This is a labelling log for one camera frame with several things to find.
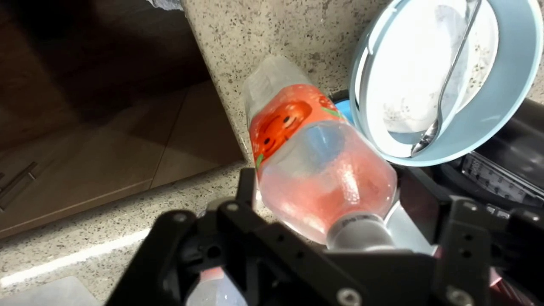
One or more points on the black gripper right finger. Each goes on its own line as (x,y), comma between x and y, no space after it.
(486,255)

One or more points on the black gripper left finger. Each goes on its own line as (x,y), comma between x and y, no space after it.
(163,260)

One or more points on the orange label plastic bottle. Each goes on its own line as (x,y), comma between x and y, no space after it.
(316,170)

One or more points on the red label water bottle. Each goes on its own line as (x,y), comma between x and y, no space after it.
(214,289)

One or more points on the light blue bowl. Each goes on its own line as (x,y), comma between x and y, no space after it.
(510,95)

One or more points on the metal spoon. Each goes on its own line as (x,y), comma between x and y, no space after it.
(447,85)

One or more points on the blue round lid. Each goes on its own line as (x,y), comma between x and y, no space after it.
(343,110)

